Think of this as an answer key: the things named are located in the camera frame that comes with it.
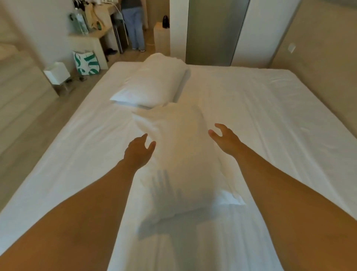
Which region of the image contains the person's left hand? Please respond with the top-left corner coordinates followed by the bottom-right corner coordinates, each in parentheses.
top-left (123, 133), bottom-right (157, 171)

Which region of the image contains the person's right hand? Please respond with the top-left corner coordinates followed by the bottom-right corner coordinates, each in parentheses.
top-left (208, 123), bottom-right (247, 157)

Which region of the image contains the person's right forearm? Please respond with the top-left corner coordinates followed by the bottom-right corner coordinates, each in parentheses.
top-left (234, 143), bottom-right (357, 271)

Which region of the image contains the person's left forearm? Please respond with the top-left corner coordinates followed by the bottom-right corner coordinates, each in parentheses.
top-left (0, 159), bottom-right (140, 271)

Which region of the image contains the white pillow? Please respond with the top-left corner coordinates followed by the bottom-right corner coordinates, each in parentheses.
top-left (110, 53), bottom-right (188, 108)
top-left (131, 102), bottom-right (246, 225)

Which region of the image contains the bed with white sheet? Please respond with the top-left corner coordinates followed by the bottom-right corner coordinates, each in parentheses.
top-left (0, 61), bottom-right (357, 271)

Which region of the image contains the grey wardrobe door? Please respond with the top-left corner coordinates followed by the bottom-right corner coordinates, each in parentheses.
top-left (185, 0), bottom-right (250, 66)

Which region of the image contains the white and green shopping bag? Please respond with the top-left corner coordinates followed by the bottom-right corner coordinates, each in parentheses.
top-left (73, 51), bottom-right (100, 76)

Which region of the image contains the white cube lamp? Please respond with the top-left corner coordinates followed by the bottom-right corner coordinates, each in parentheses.
top-left (43, 62), bottom-right (71, 86)

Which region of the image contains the beige stepped desk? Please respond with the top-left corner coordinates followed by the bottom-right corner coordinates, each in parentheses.
top-left (68, 3), bottom-right (124, 70)

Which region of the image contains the clear plastic bottle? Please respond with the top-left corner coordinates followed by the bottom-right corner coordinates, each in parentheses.
top-left (73, 8), bottom-right (89, 36)

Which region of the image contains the beige pedestal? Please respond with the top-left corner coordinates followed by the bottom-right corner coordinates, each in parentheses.
top-left (154, 22), bottom-right (171, 56)

